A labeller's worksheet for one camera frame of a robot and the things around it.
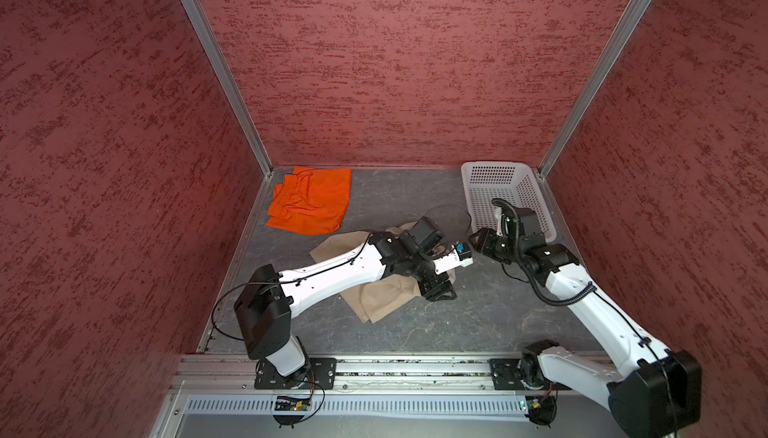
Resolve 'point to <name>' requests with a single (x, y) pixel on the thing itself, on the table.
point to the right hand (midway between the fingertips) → (471, 246)
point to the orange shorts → (310, 201)
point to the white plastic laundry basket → (516, 182)
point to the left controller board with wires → (288, 411)
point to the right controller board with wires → (541, 410)
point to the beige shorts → (381, 297)
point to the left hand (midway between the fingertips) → (445, 289)
